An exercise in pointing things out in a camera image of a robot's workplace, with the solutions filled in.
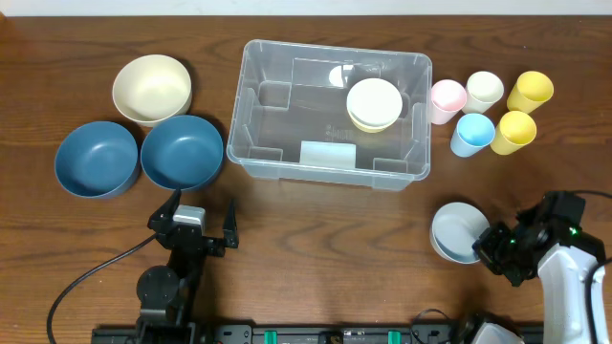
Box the grey-blue small bowl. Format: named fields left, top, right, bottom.
left=429, top=202, right=490, bottom=265

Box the dark blue bowl right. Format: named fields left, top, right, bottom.
left=141, top=115, right=225, bottom=191

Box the clear plastic storage bin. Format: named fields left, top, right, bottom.
left=227, top=39, right=433, bottom=191

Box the dark blue bowl left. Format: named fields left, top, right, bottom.
left=55, top=121, right=140, bottom=199

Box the white small bowl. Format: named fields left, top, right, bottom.
left=346, top=78, right=403, bottom=127

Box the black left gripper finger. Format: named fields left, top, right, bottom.
left=147, top=189, right=182, bottom=232
left=223, top=199, right=239, bottom=248

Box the light blue cup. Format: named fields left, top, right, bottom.
left=450, top=113, right=495, bottom=158

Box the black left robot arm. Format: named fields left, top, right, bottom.
left=135, top=189, right=239, bottom=344

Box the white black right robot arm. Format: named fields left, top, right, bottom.
left=472, top=220, right=611, bottom=344

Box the yellow small bowl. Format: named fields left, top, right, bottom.
left=348, top=113, right=391, bottom=133

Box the cream cup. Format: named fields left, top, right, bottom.
left=462, top=71, right=504, bottom=114

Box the cream large bowl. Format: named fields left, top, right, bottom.
left=112, top=54, right=192, bottom=127

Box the yellow cup far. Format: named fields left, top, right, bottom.
left=507, top=71, right=555, bottom=114

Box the pink cup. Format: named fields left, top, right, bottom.
left=429, top=79, right=468, bottom=125

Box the yellow cup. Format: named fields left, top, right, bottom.
left=490, top=111, right=537, bottom=156
left=507, top=71, right=555, bottom=114

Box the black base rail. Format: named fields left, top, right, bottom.
left=90, top=308, right=546, bottom=344

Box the dark blue bowl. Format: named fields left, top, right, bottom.
left=55, top=121, right=140, bottom=199
left=141, top=115, right=225, bottom=191

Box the yellow cup near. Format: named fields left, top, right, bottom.
left=490, top=111, right=537, bottom=156

